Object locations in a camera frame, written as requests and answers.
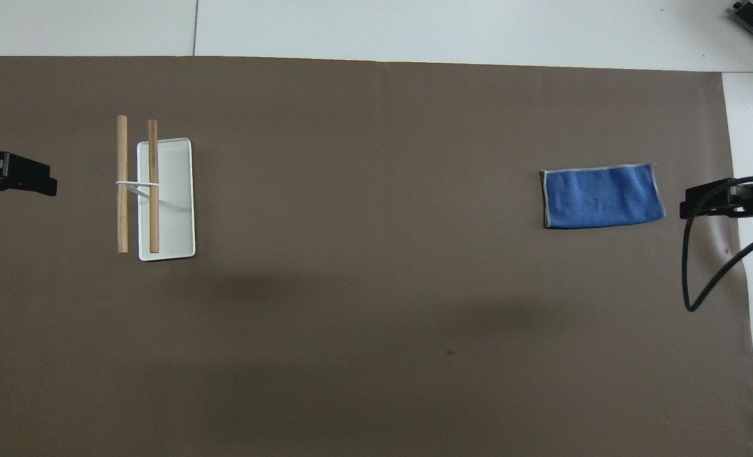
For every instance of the white towel rack wooden bars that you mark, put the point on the white towel rack wooden bars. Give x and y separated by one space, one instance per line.
167 197

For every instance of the blue towel with grey edging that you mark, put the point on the blue towel with grey edging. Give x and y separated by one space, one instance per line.
601 198

